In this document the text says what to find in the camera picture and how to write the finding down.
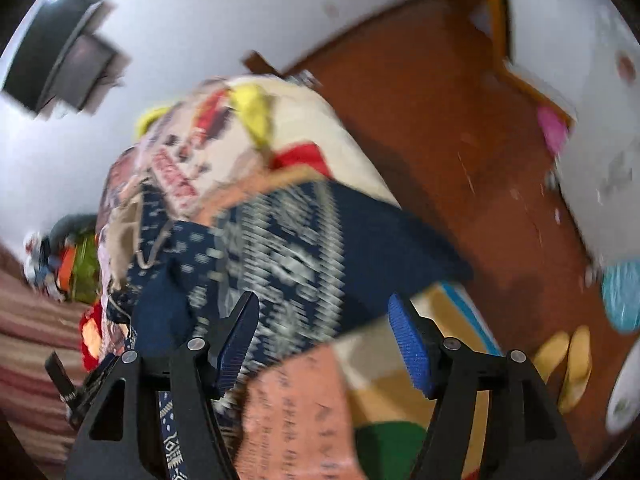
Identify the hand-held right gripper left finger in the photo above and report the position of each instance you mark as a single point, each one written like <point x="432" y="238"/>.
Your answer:
<point x="234" y="352"/>

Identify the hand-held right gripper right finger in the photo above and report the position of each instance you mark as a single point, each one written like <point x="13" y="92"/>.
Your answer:
<point x="411" y="345"/>

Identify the navy patterned garment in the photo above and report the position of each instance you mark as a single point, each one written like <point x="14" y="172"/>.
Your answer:
<point x="300" y="260"/>

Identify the pile of mixed clothes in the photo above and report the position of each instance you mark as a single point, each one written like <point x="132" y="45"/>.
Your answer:
<point x="47" y="260"/>

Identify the striped curtain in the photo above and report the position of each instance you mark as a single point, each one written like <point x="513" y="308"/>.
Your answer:
<point x="35" y="360"/>

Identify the red plush toy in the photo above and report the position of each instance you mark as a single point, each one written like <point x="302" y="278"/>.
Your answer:
<point x="92" y="340"/>

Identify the orange flat item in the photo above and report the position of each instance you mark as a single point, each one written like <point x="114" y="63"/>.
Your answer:
<point x="65" y="270"/>

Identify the yellow slipper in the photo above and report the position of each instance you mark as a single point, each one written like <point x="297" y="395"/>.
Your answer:
<point x="550" y="355"/>
<point x="576" y="370"/>

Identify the red cloth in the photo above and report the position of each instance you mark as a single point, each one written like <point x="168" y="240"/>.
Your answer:
<point x="300" y="157"/>

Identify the white round object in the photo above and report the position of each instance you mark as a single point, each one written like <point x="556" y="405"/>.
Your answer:
<point x="625" y="400"/>

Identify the yellow cloth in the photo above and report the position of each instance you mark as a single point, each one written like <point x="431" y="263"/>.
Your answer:
<point x="255" y="110"/>

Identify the newspaper print blanket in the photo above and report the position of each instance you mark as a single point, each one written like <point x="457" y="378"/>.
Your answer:
<point x="310" y="110"/>

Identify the pink plastic item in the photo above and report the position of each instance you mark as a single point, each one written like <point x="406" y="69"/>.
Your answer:
<point x="552" y="132"/>

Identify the black wall-mounted television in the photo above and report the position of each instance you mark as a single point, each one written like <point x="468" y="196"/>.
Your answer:
<point x="55" y="55"/>

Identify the orange wooden door frame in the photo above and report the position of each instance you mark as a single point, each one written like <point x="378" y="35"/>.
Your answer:
<point x="495" y="10"/>

